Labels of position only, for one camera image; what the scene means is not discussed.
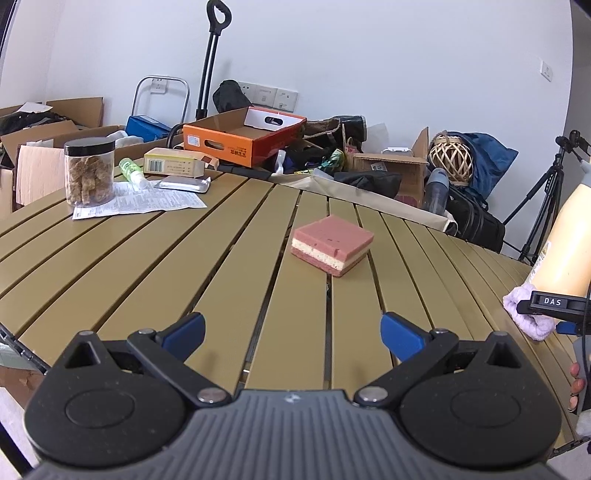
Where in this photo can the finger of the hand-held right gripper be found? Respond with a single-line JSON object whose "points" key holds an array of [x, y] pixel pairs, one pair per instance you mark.
{"points": [[523, 307], [567, 328]]}

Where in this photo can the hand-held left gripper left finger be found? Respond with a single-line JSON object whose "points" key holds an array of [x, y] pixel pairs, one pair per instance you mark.
{"points": [[185, 331]]}

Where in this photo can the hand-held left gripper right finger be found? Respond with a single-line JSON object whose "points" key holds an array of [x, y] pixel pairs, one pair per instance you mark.
{"points": [[400, 333]]}

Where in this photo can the lilac fuzzy sock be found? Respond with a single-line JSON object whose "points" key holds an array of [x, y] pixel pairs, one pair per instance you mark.
{"points": [[531, 323]]}

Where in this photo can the person's right hand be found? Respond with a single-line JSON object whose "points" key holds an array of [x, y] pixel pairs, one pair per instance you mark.
{"points": [[575, 383]]}

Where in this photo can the yellow thermos jug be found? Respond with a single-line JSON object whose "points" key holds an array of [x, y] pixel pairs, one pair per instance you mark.
{"points": [[568, 244]]}

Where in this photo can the black luggage bag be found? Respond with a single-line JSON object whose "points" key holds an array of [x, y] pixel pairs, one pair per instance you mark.
{"points": [[480, 224]]}

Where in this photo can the pink layered sponge block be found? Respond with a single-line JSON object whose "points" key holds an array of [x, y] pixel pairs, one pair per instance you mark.
{"points": [[332, 242]]}

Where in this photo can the printed paper sheet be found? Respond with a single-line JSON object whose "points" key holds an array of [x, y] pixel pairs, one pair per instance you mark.
{"points": [[138, 203]]}

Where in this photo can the grey blue water bottle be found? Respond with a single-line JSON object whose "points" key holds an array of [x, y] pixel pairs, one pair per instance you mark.
{"points": [[435, 191]]}

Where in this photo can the silver blister pack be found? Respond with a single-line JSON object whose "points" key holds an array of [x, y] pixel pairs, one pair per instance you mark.
{"points": [[184, 183]]}

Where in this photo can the black flat pouch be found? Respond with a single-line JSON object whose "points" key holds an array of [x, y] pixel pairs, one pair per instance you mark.
{"points": [[369, 183]]}

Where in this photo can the navy blue bag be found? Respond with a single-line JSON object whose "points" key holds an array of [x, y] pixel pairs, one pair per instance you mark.
{"points": [[494, 157]]}

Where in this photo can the brown cardboard box red print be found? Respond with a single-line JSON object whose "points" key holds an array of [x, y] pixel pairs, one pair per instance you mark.
{"points": [[392, 175]]}

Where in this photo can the wicker ball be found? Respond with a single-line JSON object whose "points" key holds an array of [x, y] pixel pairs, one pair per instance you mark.
{"points": [[450, 159]]}

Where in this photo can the small green bottle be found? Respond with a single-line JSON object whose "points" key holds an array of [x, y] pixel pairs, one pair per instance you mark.
{"points": [[131, 173]]}

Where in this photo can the pale yellow carton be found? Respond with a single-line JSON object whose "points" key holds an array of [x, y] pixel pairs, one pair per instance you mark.
{"points": [[173, 164]]}

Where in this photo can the cardboard box with green bag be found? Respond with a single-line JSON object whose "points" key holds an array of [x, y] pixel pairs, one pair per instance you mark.
{"points": [[18, 378]]}

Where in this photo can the clear snack jar black lid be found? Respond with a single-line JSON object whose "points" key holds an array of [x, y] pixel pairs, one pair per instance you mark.
{"points": [[90, 177]]}

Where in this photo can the orange cardboard tray box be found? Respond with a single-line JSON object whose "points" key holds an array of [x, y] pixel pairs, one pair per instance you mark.
{"points": [[221, 145]]}

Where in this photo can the blue box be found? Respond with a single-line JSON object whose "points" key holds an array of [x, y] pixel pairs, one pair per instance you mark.
{"points": [[145, 129]]}

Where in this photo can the white cloth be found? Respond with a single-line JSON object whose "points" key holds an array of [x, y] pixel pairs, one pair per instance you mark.
{"points": [[117, 134]]}

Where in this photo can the black cylinder case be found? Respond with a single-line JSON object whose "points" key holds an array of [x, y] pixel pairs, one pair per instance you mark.
{"points": [[354, 127]]}

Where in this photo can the large open cardboard box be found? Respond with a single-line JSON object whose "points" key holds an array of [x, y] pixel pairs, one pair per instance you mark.
{"points": [[37, 175]]}

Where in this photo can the black fabric bag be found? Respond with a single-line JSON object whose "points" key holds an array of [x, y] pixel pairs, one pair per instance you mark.
{"points": [[230, 97]]}

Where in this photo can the black camera tripod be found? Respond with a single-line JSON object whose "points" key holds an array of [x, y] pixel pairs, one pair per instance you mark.
{"points": [[542, 203]]}

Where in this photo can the silver metal trolley frame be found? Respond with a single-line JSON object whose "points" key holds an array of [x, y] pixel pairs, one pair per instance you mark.
{"points": [[186, 99]]}

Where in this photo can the white wall socket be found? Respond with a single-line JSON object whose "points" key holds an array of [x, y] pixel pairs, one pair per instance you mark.
{"points": [[286, 99], [158, 86], [266, 96], [247, 90]]}

